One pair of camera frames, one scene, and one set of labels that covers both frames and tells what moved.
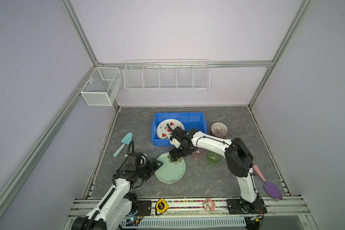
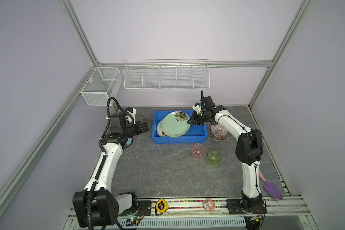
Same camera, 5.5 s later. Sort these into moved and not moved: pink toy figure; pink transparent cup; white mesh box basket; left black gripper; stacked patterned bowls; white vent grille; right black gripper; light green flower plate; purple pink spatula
Moved: light green flower plate; left black gripper; right black gripper
Not moved: pink toy figure; purple pink spatula; stacked patterned bowls; white mesh box basket; white vent grille; pink transparent cup
